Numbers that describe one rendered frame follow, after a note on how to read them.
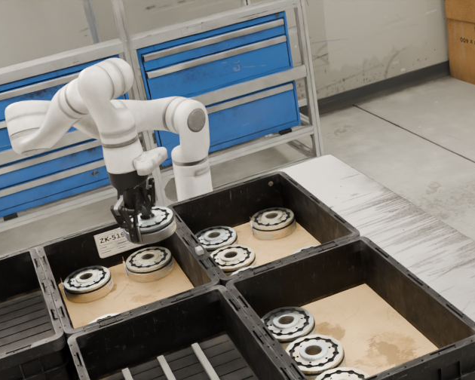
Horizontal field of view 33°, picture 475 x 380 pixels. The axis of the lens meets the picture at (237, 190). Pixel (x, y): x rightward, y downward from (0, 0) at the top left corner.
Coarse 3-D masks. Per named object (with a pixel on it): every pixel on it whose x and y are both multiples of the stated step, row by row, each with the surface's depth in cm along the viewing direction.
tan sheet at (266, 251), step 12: (240, 228) 190; (300, 228) 185; (240, 240) 185; (252, 240) 184; (264, 240) 183; (276, 240) 182; (288, 240) 181; (300, 240) 180; (312, 240) 179; (264, 252) 178; (276, 252) 177; (288, 252) 176
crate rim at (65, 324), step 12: (96, 228) 180; (180, 228) 173; (60, 240) 177; (180, 240) 169; (192, 252) 162; (48, 264) 168; (204, 264) 157; (48, 276) 163; (216, 276) 152; (192, 288) 150; (204, 288) 149; (60, 300) 153; (168, 300) 147; (60, 312) 149; (132, 312) 145; (96, 324) 144
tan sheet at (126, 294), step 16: (112, 272) 181; (176, 272) 176; (112, 288) 174; (128, 288) 173; (144, 288) 172; (160, 288) 171; (176, 288) 170; (80, 304) 171; (96, 304) 170; (112, 304) 168; (128, 304) 167; (144, 304) 166; (80, 320) 165
